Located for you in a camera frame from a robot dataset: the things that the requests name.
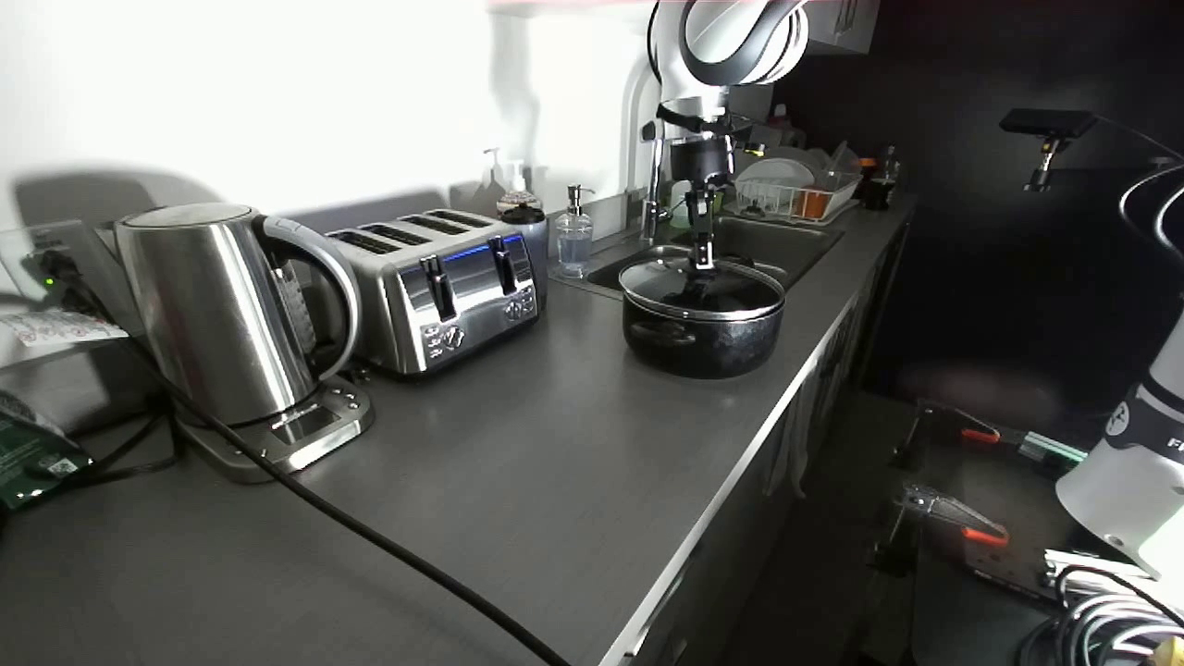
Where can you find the chrome kitchen faucet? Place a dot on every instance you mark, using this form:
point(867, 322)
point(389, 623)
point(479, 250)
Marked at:
point(649, 148)

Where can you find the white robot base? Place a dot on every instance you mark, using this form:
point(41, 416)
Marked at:
point(1131, 491)

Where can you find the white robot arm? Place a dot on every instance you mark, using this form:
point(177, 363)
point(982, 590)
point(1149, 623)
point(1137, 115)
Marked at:
point(703, 49)

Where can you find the stainless steel electric kettle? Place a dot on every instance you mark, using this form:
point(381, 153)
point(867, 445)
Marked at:
point(214, 308)

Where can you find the kettle base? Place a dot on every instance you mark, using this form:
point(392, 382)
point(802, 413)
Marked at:
point(295, 439)

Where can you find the black cooking pot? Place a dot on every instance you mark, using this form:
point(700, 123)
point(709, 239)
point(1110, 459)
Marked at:
point(700, 342)

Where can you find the stainless steel four-slot toaster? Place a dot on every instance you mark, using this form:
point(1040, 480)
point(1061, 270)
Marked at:
point(437, 287)

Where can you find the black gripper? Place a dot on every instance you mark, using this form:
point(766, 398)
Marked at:
point(703, 164)

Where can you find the black wall-mounted camera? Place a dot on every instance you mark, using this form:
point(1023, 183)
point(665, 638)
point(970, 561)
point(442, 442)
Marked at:
point(1052, 129)

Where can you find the dish rack with dishes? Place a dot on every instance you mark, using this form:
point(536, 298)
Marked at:
point(803, 185)

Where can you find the glass lid with black knob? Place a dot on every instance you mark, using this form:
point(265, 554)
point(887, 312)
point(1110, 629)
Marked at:
point(677, 287)

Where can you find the clear glass bottle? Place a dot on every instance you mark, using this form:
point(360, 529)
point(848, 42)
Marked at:
point(574, 247)

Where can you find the green circuit board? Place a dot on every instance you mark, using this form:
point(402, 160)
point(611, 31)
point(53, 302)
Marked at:
point(35, 459)

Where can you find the kitchen sink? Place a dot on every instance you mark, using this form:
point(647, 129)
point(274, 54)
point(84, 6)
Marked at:
point(780, 250)

